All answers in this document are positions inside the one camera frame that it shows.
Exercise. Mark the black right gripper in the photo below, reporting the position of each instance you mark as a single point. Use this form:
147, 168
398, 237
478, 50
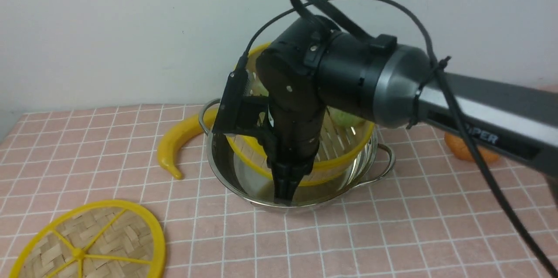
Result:
294, 123

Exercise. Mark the yellow bamboo steamer basket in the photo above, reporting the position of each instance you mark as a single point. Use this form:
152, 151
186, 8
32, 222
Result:
342, 138

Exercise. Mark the yellow bamboo steamer lid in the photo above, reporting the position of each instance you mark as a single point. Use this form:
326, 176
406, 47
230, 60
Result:
103, 239

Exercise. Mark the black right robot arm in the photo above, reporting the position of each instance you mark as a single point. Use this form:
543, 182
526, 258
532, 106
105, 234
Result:
391, 85

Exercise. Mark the stainless steel pot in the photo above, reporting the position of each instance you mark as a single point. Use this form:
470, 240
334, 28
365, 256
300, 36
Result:
258, 191

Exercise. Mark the yellow plastic banana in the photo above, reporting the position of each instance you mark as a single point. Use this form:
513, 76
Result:
174, 139

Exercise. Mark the pink checkered tablecloth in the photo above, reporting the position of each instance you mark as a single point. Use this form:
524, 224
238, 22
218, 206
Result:
432, 217

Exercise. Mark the orange potato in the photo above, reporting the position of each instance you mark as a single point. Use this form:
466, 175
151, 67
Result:
461, 151

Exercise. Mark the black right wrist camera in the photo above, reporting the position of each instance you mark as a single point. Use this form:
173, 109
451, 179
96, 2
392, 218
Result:
239, 112

